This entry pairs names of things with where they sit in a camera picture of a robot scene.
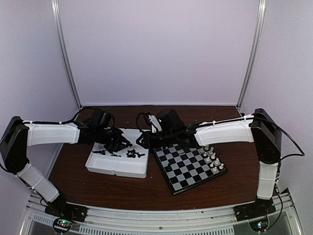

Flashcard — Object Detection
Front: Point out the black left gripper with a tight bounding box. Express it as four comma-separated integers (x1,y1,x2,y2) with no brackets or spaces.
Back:
95,126,129,154

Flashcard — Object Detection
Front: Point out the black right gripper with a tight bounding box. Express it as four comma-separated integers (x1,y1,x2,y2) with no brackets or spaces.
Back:
135,131,176,150

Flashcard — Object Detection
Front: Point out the black king piece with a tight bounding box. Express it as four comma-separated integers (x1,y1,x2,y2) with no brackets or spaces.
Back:
164,164,172,172

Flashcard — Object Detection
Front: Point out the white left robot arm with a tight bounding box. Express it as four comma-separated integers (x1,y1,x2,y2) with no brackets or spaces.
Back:
0,109,132,217

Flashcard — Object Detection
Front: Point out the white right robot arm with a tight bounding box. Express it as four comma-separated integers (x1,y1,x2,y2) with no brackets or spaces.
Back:
136,109,282,216

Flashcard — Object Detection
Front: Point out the black pieces pile in tray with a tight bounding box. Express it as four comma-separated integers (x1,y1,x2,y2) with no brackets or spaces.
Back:
91,149,146,158

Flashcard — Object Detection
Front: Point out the left circuit board with LEDs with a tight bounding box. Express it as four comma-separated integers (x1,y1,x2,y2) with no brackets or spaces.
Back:
52,218,73,233

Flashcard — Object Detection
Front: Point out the circuit board with leds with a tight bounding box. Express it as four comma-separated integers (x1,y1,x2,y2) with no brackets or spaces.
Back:
249,218,269,233
52,218,73,233

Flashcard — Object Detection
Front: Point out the right circuit board with LEDs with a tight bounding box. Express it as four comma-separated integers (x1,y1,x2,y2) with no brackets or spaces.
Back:
249,218,269,233

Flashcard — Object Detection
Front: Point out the white compartment tray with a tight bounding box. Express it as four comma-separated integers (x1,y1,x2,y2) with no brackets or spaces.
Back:
85,129,149,178

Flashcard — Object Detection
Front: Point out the black and grey chessboard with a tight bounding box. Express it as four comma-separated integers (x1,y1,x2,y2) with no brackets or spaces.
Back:
152,144,228,195

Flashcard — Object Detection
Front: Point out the white king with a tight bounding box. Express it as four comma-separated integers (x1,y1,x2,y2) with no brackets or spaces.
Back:
208,147,214,155

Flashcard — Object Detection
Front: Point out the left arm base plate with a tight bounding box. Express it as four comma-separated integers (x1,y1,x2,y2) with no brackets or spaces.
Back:
45,204,88,222

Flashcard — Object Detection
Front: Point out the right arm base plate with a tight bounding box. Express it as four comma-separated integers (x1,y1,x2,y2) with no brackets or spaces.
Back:
234,202,276,221

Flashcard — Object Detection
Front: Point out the left aluminium frame post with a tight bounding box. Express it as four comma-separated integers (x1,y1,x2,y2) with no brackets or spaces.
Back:
51,0,82,109

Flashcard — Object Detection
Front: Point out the aluminium frame post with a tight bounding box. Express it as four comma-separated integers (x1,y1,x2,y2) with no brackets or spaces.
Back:
236,0,267,113
51,0,82,109

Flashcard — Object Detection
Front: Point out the front aluminium rail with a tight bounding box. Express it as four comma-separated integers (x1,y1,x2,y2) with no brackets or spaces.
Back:
17,193,304,235

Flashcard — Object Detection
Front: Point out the right aluminium frame post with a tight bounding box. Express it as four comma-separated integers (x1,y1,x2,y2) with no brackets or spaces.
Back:
236,0,267,113

